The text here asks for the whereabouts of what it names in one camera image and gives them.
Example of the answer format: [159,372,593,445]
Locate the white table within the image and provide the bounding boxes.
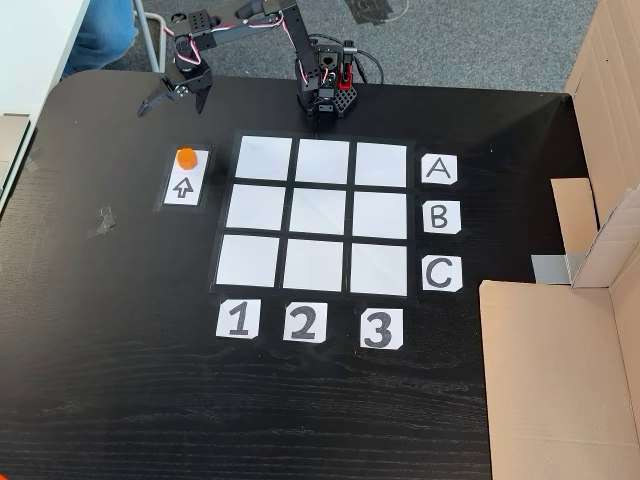
[0,0,92,214]

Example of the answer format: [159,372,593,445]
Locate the paper sheet number 1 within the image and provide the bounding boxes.
[215,298,261,340]

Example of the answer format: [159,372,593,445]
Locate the paper sheet number 3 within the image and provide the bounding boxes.
[359,308,404,350]

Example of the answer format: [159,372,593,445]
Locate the black red bar clamp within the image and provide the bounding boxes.
[335,39,357,94]

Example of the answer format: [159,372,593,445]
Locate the paper sheet letter B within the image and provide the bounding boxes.
[422,200,463,235]

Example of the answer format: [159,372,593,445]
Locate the small grey tape piece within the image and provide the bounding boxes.
[25,145,49,174]

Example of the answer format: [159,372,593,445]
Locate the crumpled clear tape piece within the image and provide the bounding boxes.
[88,205,118,239]

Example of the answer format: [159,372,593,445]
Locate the paper sheet number 2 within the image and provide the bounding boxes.
[282,301,329,344]

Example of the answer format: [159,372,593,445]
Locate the person's leg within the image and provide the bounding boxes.
[62,0,139,79]

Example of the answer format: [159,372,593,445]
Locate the paper sheet letter C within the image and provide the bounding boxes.
[421,254,463,293]

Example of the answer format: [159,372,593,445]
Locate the white nine-square grid sheet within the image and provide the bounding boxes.
[214,134,410,295]

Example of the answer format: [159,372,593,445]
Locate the white metal frame leg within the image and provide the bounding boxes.
[132,0,168,74]

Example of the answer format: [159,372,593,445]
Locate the paper sheet letter A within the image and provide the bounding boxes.
[420,153,459,186]

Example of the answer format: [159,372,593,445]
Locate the brown cardboard screen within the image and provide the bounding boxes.
[478,0,640,480]

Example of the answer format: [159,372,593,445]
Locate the white arrow paper sheet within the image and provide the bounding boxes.
[162,147,209,207]

